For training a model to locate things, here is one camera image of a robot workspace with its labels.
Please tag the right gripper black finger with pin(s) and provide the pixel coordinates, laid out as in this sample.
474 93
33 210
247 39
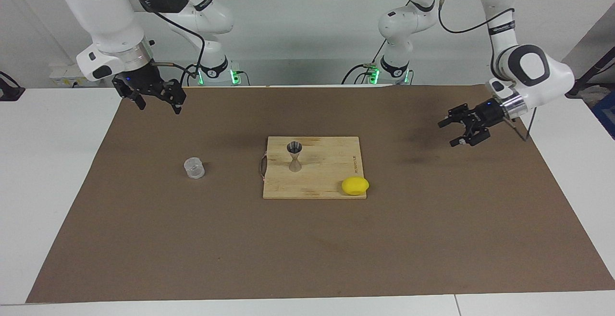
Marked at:
176 94
138 100

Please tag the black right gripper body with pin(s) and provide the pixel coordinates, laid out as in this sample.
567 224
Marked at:
141 78

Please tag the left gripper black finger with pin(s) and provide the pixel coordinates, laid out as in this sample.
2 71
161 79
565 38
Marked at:
459 114
473 137

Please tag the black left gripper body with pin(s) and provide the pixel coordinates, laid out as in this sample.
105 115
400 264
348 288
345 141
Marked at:
487 114

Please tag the small clear plastic cup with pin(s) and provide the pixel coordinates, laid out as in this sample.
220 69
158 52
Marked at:
194 168

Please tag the steel double jigger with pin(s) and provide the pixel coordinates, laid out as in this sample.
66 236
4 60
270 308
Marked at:
295 164

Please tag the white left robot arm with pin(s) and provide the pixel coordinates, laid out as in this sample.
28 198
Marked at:
538 76

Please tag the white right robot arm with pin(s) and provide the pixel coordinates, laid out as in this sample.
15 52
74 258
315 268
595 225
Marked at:
105 13

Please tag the white power strip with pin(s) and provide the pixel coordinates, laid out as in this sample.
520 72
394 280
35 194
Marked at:
62 73

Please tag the black stand leg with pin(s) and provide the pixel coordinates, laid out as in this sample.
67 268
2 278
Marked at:
584 83

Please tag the blue box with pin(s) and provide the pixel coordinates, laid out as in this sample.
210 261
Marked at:
606 112

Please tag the yellow lemon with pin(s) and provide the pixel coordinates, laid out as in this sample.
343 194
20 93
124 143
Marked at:
355 186

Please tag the black table clamp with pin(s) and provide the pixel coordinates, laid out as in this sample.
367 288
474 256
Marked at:
9 92

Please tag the large brown table mat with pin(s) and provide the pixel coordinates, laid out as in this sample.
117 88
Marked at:
307 249

